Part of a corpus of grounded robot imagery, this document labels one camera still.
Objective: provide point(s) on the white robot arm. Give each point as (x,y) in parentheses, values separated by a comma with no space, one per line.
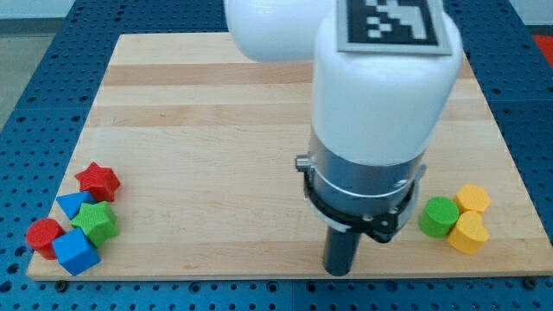
(383,71)

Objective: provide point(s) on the yellow hexagon block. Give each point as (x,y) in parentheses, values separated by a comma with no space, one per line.
(472,198)

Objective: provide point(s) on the yellow heart block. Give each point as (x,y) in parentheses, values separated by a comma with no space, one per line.
(468,234)

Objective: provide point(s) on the light wooden board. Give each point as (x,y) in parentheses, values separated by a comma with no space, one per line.
(204,141)

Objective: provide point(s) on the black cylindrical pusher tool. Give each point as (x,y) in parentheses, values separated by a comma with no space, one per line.
(339,252)

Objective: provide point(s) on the black white fiducial marker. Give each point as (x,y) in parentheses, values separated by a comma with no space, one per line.
(391,27)

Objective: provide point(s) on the green cylinder block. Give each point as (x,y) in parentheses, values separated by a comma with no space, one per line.
(438,217)

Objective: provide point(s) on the red star block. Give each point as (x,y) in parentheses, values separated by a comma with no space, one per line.
(101,182)

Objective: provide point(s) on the green star block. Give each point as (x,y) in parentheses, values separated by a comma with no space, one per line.
(97,221)

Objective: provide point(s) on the blue triangle block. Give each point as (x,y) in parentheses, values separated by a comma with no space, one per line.
(70,203)

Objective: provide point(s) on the blue cube block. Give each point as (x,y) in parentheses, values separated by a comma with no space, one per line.
(74,252)

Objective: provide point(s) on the red cylinder block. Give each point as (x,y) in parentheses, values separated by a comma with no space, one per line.
(41,235)

